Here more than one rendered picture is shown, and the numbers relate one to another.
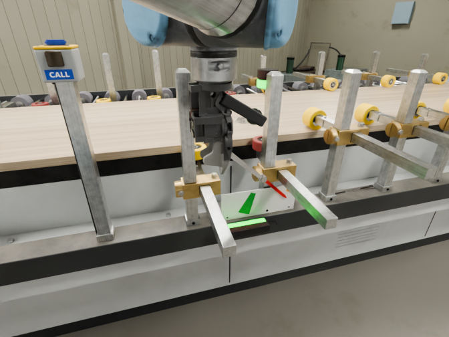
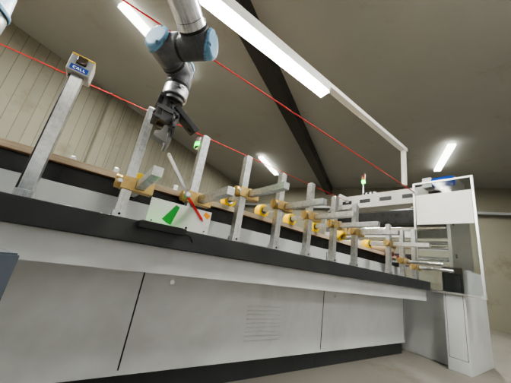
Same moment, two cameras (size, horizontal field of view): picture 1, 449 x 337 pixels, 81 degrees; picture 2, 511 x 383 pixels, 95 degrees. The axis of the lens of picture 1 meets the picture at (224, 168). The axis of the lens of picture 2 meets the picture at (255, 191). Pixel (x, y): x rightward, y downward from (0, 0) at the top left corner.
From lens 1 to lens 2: 69 cm
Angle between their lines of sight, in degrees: 47
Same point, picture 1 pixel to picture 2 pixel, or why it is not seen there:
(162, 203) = not seen: hidden behind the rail
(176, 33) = (168, 44)
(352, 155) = (254, 238)
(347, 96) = (245, 167)
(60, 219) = not seen: outside the picture
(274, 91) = (204, 144)
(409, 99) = not seen: hidden behind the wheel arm
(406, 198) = (290, 259)
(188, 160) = (136, 159)
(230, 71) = (184, 92)
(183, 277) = (58, 343)
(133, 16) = (150, 36)
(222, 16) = (192, 18)
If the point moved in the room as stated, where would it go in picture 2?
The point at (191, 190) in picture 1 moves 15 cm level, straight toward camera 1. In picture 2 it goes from (129, 181) to (130, 171)
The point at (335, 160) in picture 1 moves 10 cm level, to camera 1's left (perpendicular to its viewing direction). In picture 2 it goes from (239, 207) to (219, 202)
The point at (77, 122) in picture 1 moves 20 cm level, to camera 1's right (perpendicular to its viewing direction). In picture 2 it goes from (69, 97) to (132, 117)
